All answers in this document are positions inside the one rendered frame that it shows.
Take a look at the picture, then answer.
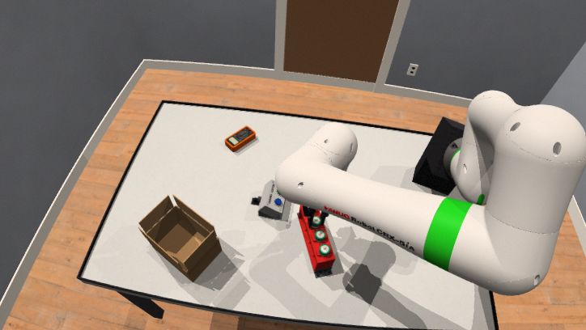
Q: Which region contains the grey button panel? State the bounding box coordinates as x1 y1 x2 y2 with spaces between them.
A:
251 180 286 220

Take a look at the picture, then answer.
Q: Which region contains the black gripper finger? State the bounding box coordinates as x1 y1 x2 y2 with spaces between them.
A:
320 212 329 225
303 206 316 227

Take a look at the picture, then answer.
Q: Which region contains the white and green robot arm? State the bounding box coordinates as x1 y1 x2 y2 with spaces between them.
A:
275 91 586 296

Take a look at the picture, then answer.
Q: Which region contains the orange pocket multimeter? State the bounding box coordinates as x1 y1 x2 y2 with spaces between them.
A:
225 126 256 152

